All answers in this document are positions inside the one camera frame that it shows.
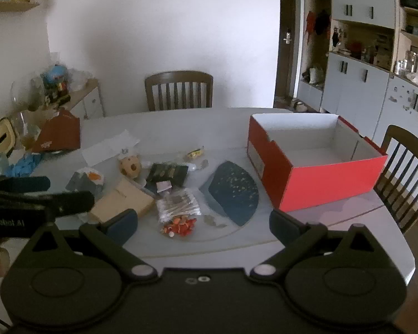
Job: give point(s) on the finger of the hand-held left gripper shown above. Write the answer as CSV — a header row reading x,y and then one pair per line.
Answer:
x,y
73,201
21,183

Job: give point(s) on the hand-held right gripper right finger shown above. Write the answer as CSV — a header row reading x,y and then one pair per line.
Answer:
x,y
282,222

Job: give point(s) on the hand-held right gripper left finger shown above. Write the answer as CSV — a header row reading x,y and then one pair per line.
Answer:
x,y
123,222

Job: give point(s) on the grey and orange plush toy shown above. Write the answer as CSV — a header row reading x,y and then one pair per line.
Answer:
x,y
87,181

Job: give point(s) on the tan cardboard box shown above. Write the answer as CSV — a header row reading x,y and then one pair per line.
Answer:
x,y
125,196

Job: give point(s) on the red cardboard shoe box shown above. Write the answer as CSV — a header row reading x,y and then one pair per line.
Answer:
x,y
320,184

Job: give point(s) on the spotted tan plush toy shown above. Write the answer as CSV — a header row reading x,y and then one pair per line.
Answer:
x,y
129,167

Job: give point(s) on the bag of small red pieces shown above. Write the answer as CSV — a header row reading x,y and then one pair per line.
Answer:
x,y
181,228

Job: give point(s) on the bag of cotton swabs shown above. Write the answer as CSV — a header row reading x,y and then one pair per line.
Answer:
x,y
179,203

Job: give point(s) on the black packet with gold print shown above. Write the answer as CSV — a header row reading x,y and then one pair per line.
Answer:
x,y
167,173

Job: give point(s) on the yellow snack packet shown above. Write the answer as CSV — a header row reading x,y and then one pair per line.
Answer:
x,y
195,153

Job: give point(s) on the blue gloves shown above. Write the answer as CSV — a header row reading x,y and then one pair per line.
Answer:
x,y
22,166

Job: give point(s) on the small pink and white card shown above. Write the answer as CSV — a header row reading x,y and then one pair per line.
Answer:
x,y
163,186

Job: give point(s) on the dark blue fan-shaped mat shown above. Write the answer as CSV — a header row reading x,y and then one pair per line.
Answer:
x,y
235,191

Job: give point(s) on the white paper sheet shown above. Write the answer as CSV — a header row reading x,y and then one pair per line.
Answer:
x,y
104,148

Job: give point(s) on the wood-top white sideboard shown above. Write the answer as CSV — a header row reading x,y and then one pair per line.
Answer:
x,y
89,99

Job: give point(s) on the blue globe toy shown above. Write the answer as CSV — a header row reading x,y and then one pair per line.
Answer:
x,y
55,74

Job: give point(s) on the clear plastic bag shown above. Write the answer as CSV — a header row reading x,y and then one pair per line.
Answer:
x,y
79,80

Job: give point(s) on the wooden chair with black seat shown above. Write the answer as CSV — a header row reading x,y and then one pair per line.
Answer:
x,y
407,153

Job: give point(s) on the wooden dining chair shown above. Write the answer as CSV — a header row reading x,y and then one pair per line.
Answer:
x,y
177,88

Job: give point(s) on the dark wooden door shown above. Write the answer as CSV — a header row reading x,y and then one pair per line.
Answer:
x,y
286,66

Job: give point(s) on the red hanging ornament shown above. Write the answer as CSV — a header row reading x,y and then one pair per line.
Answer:
x,y
310,24

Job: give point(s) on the black hanging hat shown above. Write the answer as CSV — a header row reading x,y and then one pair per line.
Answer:
x,y
323,21

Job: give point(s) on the glass jar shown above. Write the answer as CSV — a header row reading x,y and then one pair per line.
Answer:
x,y
411,61

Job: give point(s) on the white wall cabinet unit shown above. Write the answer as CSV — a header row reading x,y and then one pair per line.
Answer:
x,y
362,87

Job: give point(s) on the wooden wall shelf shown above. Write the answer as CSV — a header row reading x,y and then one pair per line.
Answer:
x,y
12,6

